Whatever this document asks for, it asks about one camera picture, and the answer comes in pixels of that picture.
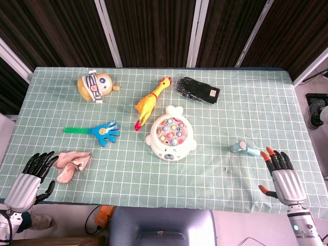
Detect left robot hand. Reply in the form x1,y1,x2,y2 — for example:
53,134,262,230
4,151,59,213

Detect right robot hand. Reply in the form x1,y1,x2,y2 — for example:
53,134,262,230
258,147,308,206

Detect small light blue toy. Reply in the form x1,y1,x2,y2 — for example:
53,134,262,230
230,140,262,157

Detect blue hand clapper toy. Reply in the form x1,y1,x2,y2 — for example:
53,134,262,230
63,120,121,148

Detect dark blue trouser leg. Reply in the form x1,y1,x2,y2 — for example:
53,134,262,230
17,212,33,233

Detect beige shoe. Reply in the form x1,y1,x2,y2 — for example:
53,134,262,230
30,214,56,231

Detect pink cloth grey trim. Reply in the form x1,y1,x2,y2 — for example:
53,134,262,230
53,151,92,184

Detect grey sneaker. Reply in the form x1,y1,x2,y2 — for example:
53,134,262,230
306,100,324,130

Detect orange device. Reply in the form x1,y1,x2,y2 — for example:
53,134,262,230
94,204,115,228

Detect black flat tray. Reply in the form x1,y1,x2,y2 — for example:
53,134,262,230
305,93,328,108

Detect green checked tablecloth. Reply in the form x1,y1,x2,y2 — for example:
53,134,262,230
0,67,328,220

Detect yellow plush toy striped scarf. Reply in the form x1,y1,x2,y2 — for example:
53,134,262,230
77,71,120,105

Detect blue-grey robot torso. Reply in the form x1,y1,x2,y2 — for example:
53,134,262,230
107,206,218,246

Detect black gloves in plastic bag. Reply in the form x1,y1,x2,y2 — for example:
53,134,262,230
175,76,221,105

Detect yellow rubber chicken toy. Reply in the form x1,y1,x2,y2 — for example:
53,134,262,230
134,76,172,132

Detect thin grey cable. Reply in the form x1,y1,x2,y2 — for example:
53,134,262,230
239,237,260,246

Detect black cable of orange device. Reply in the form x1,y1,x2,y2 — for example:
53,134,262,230
85,206,103,235

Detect white partition frame post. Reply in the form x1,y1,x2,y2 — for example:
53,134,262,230
186,0,210,68
94,0,123,68
293,47,328,87
0,37,34,83
235,0,274,68

